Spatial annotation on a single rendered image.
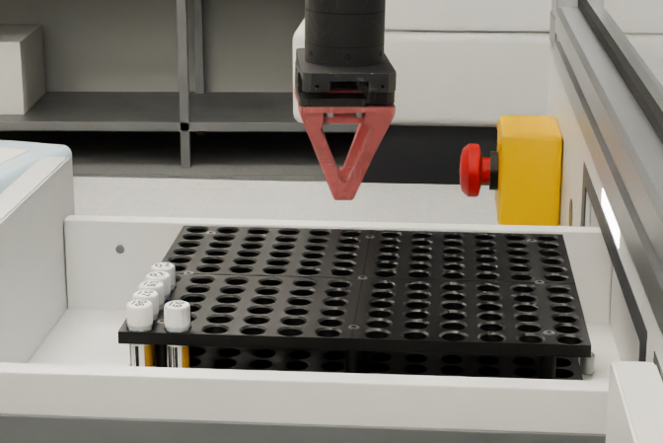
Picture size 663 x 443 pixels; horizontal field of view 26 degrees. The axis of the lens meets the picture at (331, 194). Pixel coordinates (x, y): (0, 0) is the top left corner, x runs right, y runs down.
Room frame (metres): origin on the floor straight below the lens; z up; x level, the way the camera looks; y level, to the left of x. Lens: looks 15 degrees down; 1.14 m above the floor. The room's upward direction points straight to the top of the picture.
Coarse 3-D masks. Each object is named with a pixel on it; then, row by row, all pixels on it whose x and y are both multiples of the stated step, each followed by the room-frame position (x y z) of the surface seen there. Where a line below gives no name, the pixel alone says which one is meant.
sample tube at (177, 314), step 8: (168, 304) 0.64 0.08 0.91; (176, 304) 0.64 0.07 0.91; (184, 304) 0.64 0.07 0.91; (168, 312) 0.64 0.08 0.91; (176, 312) 0.64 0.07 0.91; (184, 312) 0.64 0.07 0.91; (168, 320) 0.64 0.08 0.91; (176, 320) 0.64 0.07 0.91; (184, 320) 0.64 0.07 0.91; (168, 328) 0.64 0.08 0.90; (176, 328) 0.65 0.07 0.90; (184, 328) 0.64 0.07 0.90; (168, 352) 0.64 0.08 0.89; (176, 352) 0.64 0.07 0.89; (184, 352) 0.64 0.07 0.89; (168, 360) 0.64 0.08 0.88; (176, 360) 0.64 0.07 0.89; (184, 360) 0.64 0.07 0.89
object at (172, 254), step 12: (192, 228) 0.81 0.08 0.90; (204, 228) 0.81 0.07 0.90; (180, 240) 0.78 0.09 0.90; (192, 240) 0.78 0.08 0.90; (204, 240) 0.78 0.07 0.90; (168, 252) 0.76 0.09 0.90; (180, 252) 0.77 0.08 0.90; (192, 252) 0.77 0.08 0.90; (180, 264) 0.74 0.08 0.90; (192, 264) 0.74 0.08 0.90; (180, 276) 0.72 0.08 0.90; (180, 288) 0.70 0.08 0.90; (168, 300) 0.68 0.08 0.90; (156, 324) 0.65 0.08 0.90; (120, 336) 0.64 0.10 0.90; (132, 336) 0.64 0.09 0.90; (144, 336) 0.64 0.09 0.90; (156, 336) 0.64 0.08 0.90
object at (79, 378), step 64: (128, 256) 0.84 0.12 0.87; (576, 256) 0.82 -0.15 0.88; (64, 320) 0.83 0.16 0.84; (0, 384) 0.60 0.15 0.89; (64, 384) 0.60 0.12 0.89; (128, 384) 0.60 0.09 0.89; (192, 384) 0.60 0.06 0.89; (256, 384) 0.59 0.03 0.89; (320, 384) 0.59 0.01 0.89; (384, 384) 0.59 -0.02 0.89; (448, 384) 0.59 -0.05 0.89; (512, 384) 0.59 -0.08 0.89; (576, 384) 0.59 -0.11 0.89
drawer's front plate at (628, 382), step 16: (624, 368) 0.52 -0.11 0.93; (640, 368) 0.52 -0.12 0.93; (656, 368) 0.53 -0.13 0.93; (624, 384) 0.51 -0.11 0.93; (640, 384) 0.51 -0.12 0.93; (656, 384) 0.51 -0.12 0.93; (608, 400) 0.54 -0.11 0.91; (624, 400) 0.50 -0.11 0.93; (640, 400) 0.49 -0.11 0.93; (656, 400) 0.49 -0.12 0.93; (608, 416) 0.53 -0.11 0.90; (624, 416) 0.49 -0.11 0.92; (640, 416) 0.48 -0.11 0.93; (656, 416) 0.48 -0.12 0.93; (608, 432) 0.53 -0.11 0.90; (624, 432) 0.49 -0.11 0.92; (640, 432) 0.47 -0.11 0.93; (656, 432) 0.47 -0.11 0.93
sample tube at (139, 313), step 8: (128, 304) 0.64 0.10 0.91; (136, 304) 0.64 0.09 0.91; (144, 304) 0.64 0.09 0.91; (128, 312) 0.64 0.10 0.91; (136, 312) 0.64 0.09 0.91; (144, 312) 0.64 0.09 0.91; (152, 312) 0.64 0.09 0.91; (128, 320) 0.64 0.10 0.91; (136, 320) 0.64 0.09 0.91; (144, 320) 0.64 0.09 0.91; (152, 320) 0.64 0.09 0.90; (128, 328) 0.64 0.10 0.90; (136, 328) 0.64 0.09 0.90; (144, 328) 0.64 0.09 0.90; (136, 344) 0.64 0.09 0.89; (144, 344) 0.64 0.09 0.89; (136, 352) 0.64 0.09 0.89; (144, 352) 0.64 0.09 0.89; (152, 352) 0.64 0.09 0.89; (136, 360) 0.64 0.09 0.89; (144, 360) 0.64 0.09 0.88; (152, 360) 0.64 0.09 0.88
